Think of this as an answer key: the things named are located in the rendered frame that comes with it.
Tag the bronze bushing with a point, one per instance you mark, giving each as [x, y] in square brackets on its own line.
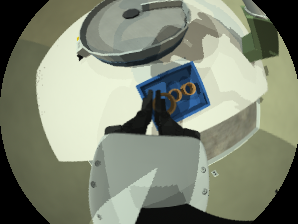
[173, 102]
[192, 88]
[178, 93]

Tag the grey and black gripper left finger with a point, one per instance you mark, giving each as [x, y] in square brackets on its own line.
[136, 124]

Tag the blue plastic crate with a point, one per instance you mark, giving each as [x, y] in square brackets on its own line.
[189, 104]

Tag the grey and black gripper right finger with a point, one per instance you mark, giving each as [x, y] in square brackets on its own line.
[168, 126]

